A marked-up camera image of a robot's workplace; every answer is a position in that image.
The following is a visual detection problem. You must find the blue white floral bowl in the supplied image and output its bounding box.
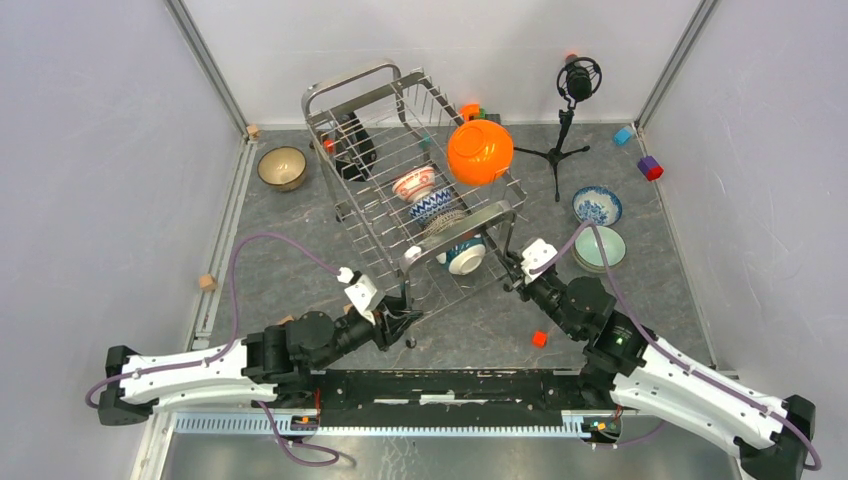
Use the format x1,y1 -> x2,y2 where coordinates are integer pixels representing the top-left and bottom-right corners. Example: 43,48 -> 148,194
572,186 -> 623,227

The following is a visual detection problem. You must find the black bowl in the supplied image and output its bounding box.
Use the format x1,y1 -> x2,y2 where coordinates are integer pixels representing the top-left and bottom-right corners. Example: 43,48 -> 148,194
334,112 -> 377,182

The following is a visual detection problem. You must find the orange cube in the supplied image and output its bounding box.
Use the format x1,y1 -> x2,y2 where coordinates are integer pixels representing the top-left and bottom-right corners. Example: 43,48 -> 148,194
532,331 -> 548,349

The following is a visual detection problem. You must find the light blue block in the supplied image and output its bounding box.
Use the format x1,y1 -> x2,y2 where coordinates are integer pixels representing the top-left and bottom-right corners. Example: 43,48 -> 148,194
612,125 -> 636,146

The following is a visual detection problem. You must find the teal white cup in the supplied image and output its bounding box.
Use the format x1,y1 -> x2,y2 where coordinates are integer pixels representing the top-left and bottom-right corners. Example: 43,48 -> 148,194
436,235 -> 487,276

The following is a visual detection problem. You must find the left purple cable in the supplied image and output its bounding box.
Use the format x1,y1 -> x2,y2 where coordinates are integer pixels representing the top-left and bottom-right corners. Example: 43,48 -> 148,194
84,232 -> 352,468

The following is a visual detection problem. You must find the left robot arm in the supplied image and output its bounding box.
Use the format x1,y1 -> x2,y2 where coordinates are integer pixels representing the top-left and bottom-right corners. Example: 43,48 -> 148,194
88,296 -> 424,426

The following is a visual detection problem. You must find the blue zigzag patterned bowl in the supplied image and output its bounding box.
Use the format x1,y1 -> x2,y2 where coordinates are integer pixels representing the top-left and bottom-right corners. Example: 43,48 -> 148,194
408,188 -> 453,226

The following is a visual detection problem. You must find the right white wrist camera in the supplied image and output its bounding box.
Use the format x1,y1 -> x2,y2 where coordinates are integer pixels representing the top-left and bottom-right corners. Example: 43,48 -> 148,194
519,238 -> 558,285

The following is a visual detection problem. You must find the dark patterned bowl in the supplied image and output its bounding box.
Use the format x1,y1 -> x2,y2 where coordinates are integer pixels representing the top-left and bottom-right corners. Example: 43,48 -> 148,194
423,209 -> 468,238

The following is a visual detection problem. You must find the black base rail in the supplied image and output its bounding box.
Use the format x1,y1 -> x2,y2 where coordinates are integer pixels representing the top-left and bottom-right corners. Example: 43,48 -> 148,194
268,369 -> 616,428

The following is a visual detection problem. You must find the pink patterned bowl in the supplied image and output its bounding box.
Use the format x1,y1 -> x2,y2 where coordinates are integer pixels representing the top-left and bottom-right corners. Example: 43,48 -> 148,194
392,166 -> 436,203

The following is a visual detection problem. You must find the brown glazed bowl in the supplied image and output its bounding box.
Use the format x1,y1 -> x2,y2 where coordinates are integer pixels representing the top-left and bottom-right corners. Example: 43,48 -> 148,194
257,146 -> 307,192

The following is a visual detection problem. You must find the celadon green bowl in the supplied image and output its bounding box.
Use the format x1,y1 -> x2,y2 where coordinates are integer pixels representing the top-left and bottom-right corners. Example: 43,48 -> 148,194
571,231 -> 627,274

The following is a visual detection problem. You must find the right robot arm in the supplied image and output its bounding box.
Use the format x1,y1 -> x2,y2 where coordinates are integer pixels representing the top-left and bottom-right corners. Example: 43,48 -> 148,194
499,252 -> 815,479

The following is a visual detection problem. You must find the purple and red block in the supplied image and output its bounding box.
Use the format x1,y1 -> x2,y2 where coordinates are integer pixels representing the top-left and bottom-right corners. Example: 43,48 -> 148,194
637,155 -> 664,182

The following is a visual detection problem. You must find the steel two-tier dish rack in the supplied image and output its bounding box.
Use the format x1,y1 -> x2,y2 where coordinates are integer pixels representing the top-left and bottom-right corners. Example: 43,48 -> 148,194
301,60 -> 526,348

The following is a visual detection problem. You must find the tan wooden cube left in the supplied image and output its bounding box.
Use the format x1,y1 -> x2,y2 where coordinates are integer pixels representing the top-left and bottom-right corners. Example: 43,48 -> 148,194
198,274 -> 218,292

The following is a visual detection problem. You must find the black microphone on tripod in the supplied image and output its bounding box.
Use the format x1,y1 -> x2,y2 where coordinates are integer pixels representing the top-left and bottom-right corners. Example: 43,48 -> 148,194
514,54 -> 603,202

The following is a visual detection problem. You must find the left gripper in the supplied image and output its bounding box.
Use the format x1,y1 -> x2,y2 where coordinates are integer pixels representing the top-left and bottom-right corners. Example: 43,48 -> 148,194
315,293 -> 423,369

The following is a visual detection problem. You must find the orange arch brick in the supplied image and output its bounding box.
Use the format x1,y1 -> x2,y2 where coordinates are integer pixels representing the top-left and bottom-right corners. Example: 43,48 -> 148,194
459,103 -> 481,122

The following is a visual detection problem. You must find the tan wooden cube corner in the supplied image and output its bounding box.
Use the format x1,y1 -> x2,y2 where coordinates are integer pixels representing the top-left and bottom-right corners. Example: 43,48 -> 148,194
245,124 -> 260,140

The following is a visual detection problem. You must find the orange plastic bowl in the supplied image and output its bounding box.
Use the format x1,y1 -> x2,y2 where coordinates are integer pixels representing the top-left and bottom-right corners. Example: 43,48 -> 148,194
446,119 -> 514,187

